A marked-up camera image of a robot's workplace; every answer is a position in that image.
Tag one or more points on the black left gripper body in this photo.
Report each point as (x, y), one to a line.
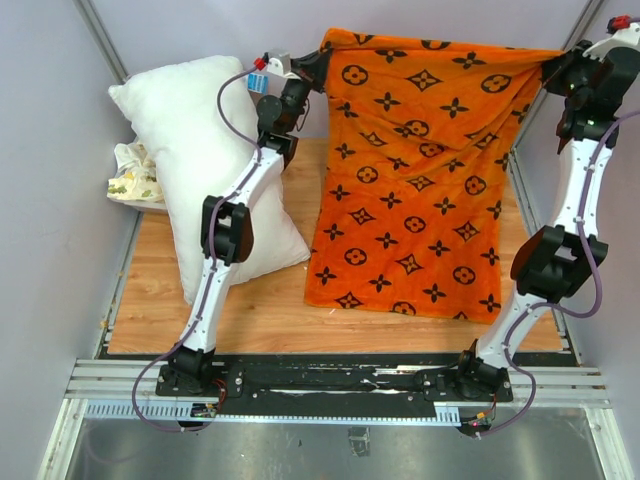
(293, 94)

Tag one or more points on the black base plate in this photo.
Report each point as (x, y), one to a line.
(351, 386)

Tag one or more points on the white printed cloth in basket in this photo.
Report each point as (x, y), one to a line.
(135, 178)

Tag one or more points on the blue white pillow label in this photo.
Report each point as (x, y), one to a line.
(257, 83)

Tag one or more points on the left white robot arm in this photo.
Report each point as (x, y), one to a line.
(227, 236)

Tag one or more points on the white plastic basket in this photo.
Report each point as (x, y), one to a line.
(147, 207)

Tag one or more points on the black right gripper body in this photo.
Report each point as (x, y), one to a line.
(575, 84)

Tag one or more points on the aluminium rail frame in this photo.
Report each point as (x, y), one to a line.
(113, 424)

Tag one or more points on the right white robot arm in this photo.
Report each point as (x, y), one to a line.
(555, 263)

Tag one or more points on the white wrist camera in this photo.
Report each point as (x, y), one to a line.
(625, 38)
(279, 63)

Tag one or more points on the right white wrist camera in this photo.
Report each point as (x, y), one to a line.
(625, 38)

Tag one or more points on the orange flower-pattern pillowcase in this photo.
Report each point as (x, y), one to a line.
(420, 133)

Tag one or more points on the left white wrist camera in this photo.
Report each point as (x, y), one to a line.
(279, 63)

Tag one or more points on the white pillow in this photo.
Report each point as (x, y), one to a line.
(196, 120)

